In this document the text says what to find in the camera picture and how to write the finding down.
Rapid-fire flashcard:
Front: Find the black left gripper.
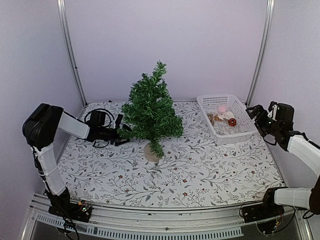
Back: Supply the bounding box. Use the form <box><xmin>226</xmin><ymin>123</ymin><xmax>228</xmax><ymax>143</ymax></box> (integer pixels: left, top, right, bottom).
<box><xmin>98</xmin><ymin>124</ymin><xmax>137</xmax><ymax>147</ymax></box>

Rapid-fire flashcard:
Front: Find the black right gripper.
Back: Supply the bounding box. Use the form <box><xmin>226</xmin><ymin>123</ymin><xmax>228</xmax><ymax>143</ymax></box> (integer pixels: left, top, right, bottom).
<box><xmin>246</xmin><ymin>105</ymin><xmax>282</xmax><ymax>137</ymax></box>

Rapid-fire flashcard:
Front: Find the small green christmas tree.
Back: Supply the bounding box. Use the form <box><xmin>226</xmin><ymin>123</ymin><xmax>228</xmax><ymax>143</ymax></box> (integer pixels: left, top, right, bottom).
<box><xmin>117</xmin><ymin>60</ymin><xmax>184</xmax><ymax>160</ymax></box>

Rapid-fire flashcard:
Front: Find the white plastic basket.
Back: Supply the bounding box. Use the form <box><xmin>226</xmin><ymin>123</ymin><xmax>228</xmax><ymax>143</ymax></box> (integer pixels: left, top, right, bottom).
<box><xmin>196</xmin><ymin>94</ymin><xmax>258</xmax><ymax>145</ymax></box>

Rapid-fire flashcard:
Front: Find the clear led light string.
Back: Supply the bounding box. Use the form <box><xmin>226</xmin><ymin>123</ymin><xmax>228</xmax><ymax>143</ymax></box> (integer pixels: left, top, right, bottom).
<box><xmin>217</xmin><ymin>122</ymin><xmax>248</xmax><ymax>137</ymax></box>

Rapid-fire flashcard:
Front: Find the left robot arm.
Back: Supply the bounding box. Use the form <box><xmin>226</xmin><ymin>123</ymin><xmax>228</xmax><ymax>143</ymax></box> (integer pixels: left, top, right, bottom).
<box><xmin>22</xmin><ymin>103</ymin><xmax>129</xmax><ymax>217</ymax></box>

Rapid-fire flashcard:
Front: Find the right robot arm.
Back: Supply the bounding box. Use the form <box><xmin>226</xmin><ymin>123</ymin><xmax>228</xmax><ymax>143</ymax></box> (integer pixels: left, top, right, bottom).
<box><xmin>246</xmin><ymin>101</ymin><xmax>320</xmax><ymax>219</ymax></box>

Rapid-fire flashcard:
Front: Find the red ball ornament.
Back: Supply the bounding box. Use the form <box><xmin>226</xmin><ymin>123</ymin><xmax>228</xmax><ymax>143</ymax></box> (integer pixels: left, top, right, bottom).
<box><xmin>228</xmin><ymin>118</ymin><xmax>237</xmax><ymax>127</ymax></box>

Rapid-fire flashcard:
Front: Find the pink pompom ornament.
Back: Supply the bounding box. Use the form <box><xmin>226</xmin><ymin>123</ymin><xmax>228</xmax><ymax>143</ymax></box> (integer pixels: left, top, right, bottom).
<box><xmin>217</xmin><ymin>105</ymin><xmax>228</xmax><ymax>115</ymax></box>

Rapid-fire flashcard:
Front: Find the orange brown ornament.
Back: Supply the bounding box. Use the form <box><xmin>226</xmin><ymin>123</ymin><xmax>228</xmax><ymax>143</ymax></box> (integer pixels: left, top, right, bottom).
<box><xmin>207</xmin><ymin>113</ymin><xmax>217</xmax><ymax>125</ymax></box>

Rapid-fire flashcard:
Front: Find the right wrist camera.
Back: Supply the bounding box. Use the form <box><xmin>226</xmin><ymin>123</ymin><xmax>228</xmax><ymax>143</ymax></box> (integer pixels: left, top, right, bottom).
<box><xmin>268</xmin><ymin>101</ymin><xmax>278</xmax><ymax>119</ymax></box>

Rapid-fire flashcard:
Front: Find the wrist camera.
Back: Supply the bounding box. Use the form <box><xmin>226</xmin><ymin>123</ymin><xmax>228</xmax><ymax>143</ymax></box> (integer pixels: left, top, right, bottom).
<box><xmin>89</xmin><ymin>110</ymin><xmax>107</xmax><ymax>127</ymax></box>
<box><xmin>268</xmin><ymin>101</ymin><xmax>278</xmax><ymax>119</ymax></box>

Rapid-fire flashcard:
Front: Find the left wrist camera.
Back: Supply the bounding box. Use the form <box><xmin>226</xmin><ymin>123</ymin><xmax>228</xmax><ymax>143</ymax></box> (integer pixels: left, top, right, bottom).
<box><xmin>89</xmin><ymin>110</ymin><xmax>107</xmax><ymax>127</ymax></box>

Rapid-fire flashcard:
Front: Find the right aluminium frame post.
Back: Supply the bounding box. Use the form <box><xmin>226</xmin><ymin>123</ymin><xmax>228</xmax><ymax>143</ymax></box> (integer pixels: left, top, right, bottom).
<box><xmin>245</xmin><ymin>0</ymin><xmax>276</xmax><ymax>107</ymax></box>

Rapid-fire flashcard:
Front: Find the aluminium frame post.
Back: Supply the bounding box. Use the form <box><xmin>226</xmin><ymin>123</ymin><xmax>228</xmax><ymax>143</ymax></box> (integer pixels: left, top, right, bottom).
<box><xmin>56</xmin><ymin>0</ymin><xmax>88</xmax><ymax>107</ymax></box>
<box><xmin>245</xmin><ymin>0</ymin><xmax>276</xmax><ymax>107</ymax></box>

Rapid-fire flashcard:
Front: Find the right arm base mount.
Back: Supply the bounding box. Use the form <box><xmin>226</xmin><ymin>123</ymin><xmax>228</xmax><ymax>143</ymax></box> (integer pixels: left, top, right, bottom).
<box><xmin>239</xmin><ymin>203</ymin><xmax>285</xmax><ymax>235</ymax></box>

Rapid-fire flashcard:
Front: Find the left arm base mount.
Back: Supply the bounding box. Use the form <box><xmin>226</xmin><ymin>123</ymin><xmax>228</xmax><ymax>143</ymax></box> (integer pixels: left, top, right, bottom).
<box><xmin>48</xmin><ymin>200</ymin><xmax>92</xmax><ymax>223</ymax></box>

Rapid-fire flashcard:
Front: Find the front aluminium rail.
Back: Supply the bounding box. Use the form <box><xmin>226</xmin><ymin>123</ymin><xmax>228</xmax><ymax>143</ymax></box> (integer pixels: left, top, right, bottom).
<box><xmin>21</xmin><ymin>192</ymin><xmax>315</xmax><ymax>240</ymax></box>

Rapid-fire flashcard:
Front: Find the left aluminium frame post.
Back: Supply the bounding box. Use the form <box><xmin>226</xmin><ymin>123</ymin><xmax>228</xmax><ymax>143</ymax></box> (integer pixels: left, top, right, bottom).
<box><xmin>56</xmin><ymin>0</ymin><xmax>88</xmax><ymax>107</ymax></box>

